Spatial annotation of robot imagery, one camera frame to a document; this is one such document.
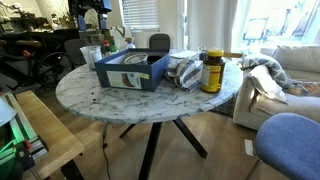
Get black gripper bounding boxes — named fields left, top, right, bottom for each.
left=68, top=0, right=113, bottom=32

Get silver metal cup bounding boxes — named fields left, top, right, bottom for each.
left=124, top=53, right=149, bottom=66

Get white plastic cup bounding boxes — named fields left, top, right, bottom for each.
left=79, top=45, right=104, bottom=71

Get blue cardboard box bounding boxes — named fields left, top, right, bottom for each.
left=94, top=48, right=171, bottom=93

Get green bottle red cap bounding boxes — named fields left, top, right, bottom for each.
left=101, top=35, right=120, bottom=56

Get gray chair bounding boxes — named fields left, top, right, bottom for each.
left=63, top=38, right=89, bottom=68

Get clear bottle orange cap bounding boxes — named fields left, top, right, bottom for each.
left=124, top=37, right=137, bottom=51

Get white window blinds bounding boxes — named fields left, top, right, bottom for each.
left=121, top=0, right=161, bottom=33

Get black cluttered desk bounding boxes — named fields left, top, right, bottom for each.
left=0, top=14, right=81, bottom=69

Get black spoked wheel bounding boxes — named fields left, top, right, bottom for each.
left=32, top=51, right=73, bottom=89

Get black chair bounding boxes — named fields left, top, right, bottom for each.
left=148, top=33, right=172, bottom=51

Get white paper sheet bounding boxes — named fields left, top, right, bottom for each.
left=169, top=49, right=201, bottom=61

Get blue white striped cloth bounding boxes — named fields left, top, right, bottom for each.
left=165, top=55, right=205, bottom=94

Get white curtain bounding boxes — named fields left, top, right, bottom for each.
left=186, top=0, right=240, bottom=53

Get brown yellow vitamin bottle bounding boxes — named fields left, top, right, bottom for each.
left=200, top=48, right=227, bottom=94

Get black table legs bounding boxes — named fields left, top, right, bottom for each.
left=119, top=118, right=209, bottom=180

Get wooden stick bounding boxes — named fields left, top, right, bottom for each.
left=223, top=51, right=245, bottom=59

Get dark patterned rug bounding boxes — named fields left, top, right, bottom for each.
left=209, top=93, right=238, bottom=118

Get gray white patterned blanket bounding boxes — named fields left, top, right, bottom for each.
left=237, top=54, right=292, bottom=90

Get white paper slip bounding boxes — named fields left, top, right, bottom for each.
left=243, top=138, right=255, bottom=157

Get gray sofa pillow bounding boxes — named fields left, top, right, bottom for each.
left=271, top=44, right=320, bottom=75

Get beige sofa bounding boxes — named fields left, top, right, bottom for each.
left=232, top=44, right=320, bottom=132

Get colourful patterned pillow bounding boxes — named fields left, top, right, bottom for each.
left=287, top=79, right=320, bottom=98

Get blue round chair seat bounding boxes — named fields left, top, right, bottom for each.
left=244, top=112, right=320, bottom=180

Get black floor cable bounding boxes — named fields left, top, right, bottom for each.
left=101, top=124, right=113, bottom=180

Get green lit metal rail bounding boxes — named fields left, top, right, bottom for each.
left=0, top=93, right=50, bottom=180

